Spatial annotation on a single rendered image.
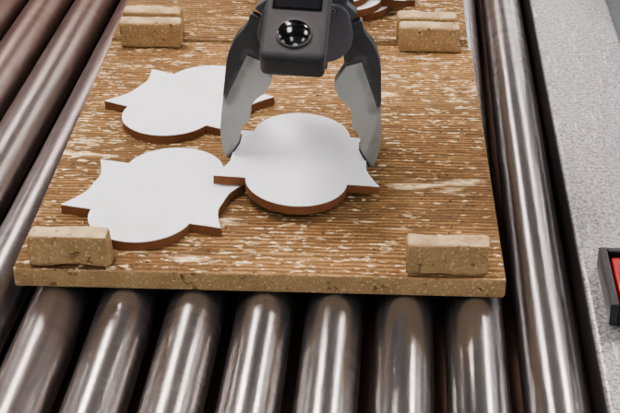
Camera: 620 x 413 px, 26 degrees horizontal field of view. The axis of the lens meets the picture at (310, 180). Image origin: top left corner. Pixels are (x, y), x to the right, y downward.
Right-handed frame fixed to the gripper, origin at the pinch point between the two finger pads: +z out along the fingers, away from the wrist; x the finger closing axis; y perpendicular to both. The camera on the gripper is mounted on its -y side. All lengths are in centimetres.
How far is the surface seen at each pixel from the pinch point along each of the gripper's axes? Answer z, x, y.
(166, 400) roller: 4.9, 6.7, -26.9
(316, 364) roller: 4.3, -2.6, -22.5
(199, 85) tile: 0.3, 9.7, 14.6
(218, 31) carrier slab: 0.3, 9.6, 28.9
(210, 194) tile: 1.2, 6.5, -4.9
